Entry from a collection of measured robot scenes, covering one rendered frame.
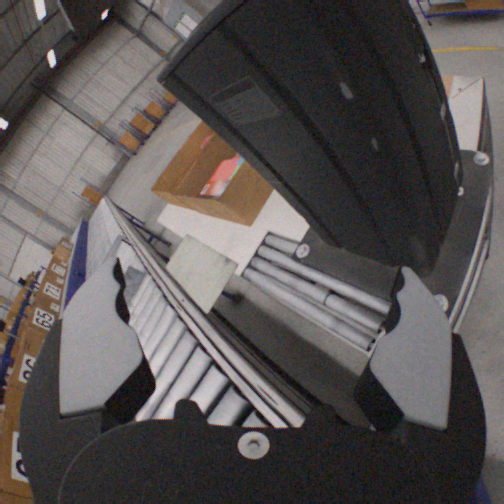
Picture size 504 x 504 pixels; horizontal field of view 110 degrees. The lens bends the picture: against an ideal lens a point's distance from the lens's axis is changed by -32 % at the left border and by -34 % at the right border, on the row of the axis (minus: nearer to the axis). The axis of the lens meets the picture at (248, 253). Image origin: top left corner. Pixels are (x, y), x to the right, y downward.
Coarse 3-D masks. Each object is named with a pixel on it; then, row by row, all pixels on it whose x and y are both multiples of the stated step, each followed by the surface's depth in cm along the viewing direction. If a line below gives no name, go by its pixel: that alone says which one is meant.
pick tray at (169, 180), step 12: (192, 132) 100; (204, 132) 103; (192, 144) 101; (180, 156) 100; (192, 156) 103; (168, 168) 99; (180, 168) 101; (168, 180) 100; (180, 180) 76; (156, 192) 90; (168, 192) 76; (180, 204) 85
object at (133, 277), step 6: (126, 270) 83; (132, 270) 84; (138, 270) 85; (126, 276) 83; (132, 276) 84; (138, 276) 86; (126, 282) 84; (132, 282) 85; (138, 282) 86; (126, 288) 84; (132, 288) 85; (126, 294) 85; (132, 294) 86; (126, 300) 85
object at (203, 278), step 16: (176, 256) 73; (192, 256) 67; (208, 256) 61; (176, 272) 69; (192, 272) 63; (208, 272) 58; (224, 272) 54; (192, 288) 59; (208, 288) 55; (208, 304) 52
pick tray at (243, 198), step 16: (208, 144) 74; (224, 144) 77; (208, 160) 75; (224, 160) 78; (192, 176) 74; (208, 176) 76; (240, 176) 51; (256, 176) 53; (176, 192) 72; (192, 192) 75; (224, 192) 50; (240, 192) 52; (256, 192) 54; (192, 208) 76; (208, 208) 61; (224, 208) 53; (240, 208) 53; (256, 208) 55; (240, 224) 59
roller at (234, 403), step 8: (232, 392) 38; (240, 392) 39; (224, 400) 38; (232, 400) 37; (240, 400) 36; (248, 400) 37; (216, 408) 38; (224, 408) 37; (232, 408) 36; (240, 408) 36; (248, 408) 37; (216, 416) 37; (224, 416) 36; (232, 416) 36; (240, 416) 36; (224, 424) 36; (232, 424) 36
